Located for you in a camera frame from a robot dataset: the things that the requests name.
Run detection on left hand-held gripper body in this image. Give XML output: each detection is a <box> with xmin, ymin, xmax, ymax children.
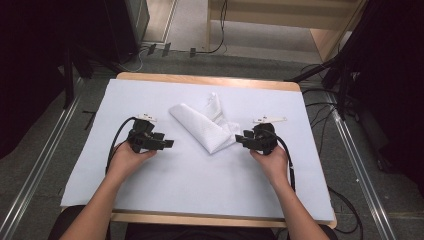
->
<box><xmin>127</xmin><ymin>113</ymin><xmax>158</xmax><ymax>155</ymax></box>

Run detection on person's dark clothing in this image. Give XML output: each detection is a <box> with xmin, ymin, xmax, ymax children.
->
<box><xmin>47</xmin><ymin>204</ymin><xmax>338</xmax><ymax>240</ymax></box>

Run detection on white mesh laundry bag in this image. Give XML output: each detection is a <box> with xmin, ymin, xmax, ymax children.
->
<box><xmin>168</xmin><ymin>91</ymin><xmax>242</xmax><ymax>156</ymax></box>

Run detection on black hanging cable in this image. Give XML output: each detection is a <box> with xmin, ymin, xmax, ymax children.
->
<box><xmin>196</xmin><ymin>0</ymin><xmax>230</xmax><ymax>56</ymax></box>

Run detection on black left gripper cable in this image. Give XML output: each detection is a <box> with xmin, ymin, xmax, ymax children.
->
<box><xmin>104</xmin><ymin>116</ymin><xmax>138</xmax><ymax>175</ymax></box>

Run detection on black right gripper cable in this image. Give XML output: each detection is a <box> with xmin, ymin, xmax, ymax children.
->
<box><xmin>264</xmin><ymin>128</ymin><xmax>297</xmax><ymax>193</ymax></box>

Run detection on wooden table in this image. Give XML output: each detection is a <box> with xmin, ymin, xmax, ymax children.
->
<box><xmin>59</xmin><ymin>71</ymin><xmax>338</xmax><ymax>230</ymax></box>

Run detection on metal floor rail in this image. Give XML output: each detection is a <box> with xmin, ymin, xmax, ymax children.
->
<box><xmin>324</xmin><ymin>92</ymin><xmax>398</xmax><ymax>240</ymax></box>
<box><xmin>0</xmin><ymin>95</ymin><xmax>82</xmax><ymax>240</ymax></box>

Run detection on thin black floor cables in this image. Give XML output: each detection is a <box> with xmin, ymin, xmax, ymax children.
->
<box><xmin>300</xmin><ymin>63</ymin><xmax>338</xmax><ymax>158</ymax></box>

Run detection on dark cabinet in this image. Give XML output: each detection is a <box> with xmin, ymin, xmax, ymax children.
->
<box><xmin>103</xmin><ymin>0</ymin><xmax>151</xmax><ymax>65</ymax></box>

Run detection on white table mat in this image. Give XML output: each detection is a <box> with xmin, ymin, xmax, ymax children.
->
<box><xmin>59</xmin><ymin>78</ymin><xmax>336</xmax><ymax>223</ymax></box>

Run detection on person's left hand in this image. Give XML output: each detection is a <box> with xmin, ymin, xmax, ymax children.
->
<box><xmin>106</xmin><ymin>141</ymin><xmax>158</xmax><ymax>184</ymax></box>

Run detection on black floor cable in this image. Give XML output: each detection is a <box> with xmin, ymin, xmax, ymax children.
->
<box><xmin>327</xmin><ymin>185</ymin><xmax>365</xmax><ymax>235</ymax></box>

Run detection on person's right hand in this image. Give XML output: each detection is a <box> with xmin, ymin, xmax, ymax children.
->
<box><xmin>249</xmin><ymin>145</ymin><xmax>291</xmax><ymax>189</ymax></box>

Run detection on black tripod stand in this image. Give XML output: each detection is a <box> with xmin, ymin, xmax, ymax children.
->
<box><xmin>284</xmin><ymin>54</ymin><xmax>352</xmax><ymax>122</ymax></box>

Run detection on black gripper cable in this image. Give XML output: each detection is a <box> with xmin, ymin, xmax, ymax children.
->
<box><xmin>264</xmin><ymin>128</ymin><xmax>297</xmax><ymax>193</ymax></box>
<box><xmin>104</xmin><ymin>116</ymin><xmax>138</xmax><ymax>175</ymax></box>

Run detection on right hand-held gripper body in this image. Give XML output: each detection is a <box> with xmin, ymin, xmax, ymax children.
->
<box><xmin>252</xmin><ymin>115</ymin><xmax>288</xmax><ymax>156</ymax></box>

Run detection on white floor cable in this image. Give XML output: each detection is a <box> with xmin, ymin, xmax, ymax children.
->
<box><xmin>125</xmin><ymin>45</ymin><xmax>149</xmax><ymax>73</ymax></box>

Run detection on black curtain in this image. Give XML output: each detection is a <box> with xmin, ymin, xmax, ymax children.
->
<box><xmin>333</xmin><ymin>0</ymin><xmax>424</xmax><ymax>198</ymax></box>
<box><xmin>0</xmin><ymin>0</ymin><xmax>132</xmax><ymax>160</ymax></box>

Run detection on light wooden furniture frame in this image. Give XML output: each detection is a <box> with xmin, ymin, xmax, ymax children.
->
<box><xmin>205</xmin><ymin>0</ymin><xmax>368</xmax><ymax>63</ymax></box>

